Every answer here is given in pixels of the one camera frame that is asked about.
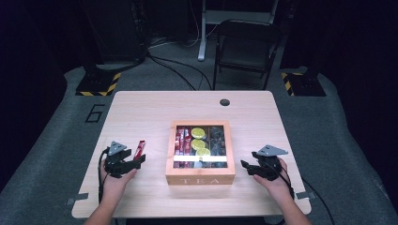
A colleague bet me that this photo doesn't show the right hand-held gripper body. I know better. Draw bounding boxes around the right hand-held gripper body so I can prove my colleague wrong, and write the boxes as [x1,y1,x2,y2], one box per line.
[251,143,289,182]

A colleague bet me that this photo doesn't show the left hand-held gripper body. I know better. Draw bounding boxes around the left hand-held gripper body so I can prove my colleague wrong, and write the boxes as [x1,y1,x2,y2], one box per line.
[103,141,133,179]

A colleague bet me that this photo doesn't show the red stick packet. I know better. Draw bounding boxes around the red stick packet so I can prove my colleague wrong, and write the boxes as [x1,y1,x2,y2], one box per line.
[132,140,146,161]

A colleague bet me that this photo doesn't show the wooden tea box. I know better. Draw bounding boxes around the wooden tea box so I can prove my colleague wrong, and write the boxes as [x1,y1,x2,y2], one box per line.
[164,120,237,187]

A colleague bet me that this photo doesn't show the person's left hand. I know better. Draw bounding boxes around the person's left hand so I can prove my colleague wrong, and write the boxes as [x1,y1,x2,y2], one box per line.
[99,158,139,203]

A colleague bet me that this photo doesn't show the person's right hand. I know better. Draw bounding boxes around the person's right hand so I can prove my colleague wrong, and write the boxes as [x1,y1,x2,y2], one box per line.
[252,157,295,203]

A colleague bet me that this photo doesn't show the dark tea packets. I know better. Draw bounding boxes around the dark tea packets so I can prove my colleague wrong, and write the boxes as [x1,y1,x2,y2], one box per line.
[209,126,227,169]

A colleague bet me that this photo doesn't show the lemon slice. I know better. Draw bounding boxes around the lemon slice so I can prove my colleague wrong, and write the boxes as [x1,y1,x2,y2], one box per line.
[191,139,207,151]
[195,147,212,158]
[191,127,207,141]

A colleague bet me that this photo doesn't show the bundle of red packets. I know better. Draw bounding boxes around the bundle of red packets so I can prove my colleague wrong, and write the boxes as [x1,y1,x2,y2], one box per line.
[174,126,192,169]

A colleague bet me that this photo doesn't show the black stand base striped edge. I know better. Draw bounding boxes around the black stand base striped edge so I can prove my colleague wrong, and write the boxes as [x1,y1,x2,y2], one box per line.
[280,67,328,98]
[75,64,122,98]

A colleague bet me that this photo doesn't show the black folding chair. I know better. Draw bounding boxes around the black folding chair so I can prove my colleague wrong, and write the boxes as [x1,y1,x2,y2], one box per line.
[212,19,283,91]

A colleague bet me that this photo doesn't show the white metal stand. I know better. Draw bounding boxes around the white metal stand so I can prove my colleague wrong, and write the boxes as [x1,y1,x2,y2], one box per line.
[197,0,280,62]

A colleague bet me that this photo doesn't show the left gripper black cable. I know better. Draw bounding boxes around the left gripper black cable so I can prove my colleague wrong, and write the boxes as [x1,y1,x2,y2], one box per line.
[98,148,111,204]

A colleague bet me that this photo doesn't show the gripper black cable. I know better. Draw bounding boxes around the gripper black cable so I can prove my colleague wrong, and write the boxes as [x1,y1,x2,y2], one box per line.
[98,148,111,204]
[275,162,336,225]

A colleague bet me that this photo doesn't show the grey metal table bracket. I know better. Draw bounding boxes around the grey metal table bracket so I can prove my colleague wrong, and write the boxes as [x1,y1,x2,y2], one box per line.
[294,190,316,201]
[66,192,90,206]

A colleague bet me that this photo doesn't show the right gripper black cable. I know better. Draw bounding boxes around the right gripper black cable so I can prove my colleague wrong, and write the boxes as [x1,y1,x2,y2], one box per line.
[275,162,336,225]

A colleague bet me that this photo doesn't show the black floor cable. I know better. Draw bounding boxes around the black floor cable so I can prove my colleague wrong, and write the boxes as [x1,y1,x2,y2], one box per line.
[145,51,214,92]

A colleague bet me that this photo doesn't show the white floor cable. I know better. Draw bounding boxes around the white floor cable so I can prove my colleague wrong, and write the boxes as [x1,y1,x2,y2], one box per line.
[147,18,220,50]

